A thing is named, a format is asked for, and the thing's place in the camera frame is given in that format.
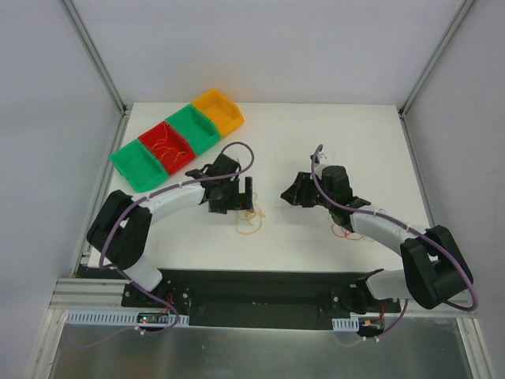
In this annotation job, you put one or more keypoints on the white cable duct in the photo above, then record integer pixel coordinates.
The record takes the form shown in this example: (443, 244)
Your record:
(125, 318)
(350, 324)

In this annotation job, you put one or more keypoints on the right white cable duct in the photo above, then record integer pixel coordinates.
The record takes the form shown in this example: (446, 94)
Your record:
(350, 324)

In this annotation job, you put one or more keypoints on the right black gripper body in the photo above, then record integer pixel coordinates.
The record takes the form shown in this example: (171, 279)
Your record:
(306, 189)

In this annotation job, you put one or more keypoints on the orange plastic bin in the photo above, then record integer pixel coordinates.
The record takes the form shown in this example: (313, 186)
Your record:
(224, 113)

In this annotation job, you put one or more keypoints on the green plastic bin upper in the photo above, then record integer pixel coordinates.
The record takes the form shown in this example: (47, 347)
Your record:
(198, 130)

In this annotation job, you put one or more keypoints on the red plastic bin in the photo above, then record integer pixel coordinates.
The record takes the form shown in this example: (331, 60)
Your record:
(168, 146)

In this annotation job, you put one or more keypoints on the green plastic bin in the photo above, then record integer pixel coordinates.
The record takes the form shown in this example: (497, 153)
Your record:
(139, 167)
(198, 130)

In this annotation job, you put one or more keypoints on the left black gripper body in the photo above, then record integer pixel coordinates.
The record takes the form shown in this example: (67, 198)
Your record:
(235, 200)

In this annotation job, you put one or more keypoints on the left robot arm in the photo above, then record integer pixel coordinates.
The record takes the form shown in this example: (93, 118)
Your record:
(120, 230)

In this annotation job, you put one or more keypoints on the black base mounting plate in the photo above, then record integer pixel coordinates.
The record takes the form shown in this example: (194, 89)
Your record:
(248, 299)

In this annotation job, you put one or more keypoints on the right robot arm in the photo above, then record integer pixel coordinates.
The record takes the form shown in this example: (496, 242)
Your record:
(433, 268)

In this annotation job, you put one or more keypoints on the green plastic bin lower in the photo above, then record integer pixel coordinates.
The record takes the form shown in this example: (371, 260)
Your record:
(139, 167)

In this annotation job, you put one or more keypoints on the left white cable duct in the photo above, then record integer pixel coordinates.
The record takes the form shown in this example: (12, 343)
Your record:
(125, 318)

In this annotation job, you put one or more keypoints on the left aluminium frame post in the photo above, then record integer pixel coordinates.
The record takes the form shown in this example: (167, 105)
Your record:
(91, 50)

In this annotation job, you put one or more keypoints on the aluminium frame post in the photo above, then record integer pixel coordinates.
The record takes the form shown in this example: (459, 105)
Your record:
(91, 50)
(441, 48)

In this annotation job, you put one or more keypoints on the right aluminium frame post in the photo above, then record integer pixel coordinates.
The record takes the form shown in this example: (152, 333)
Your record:
(441, 48)

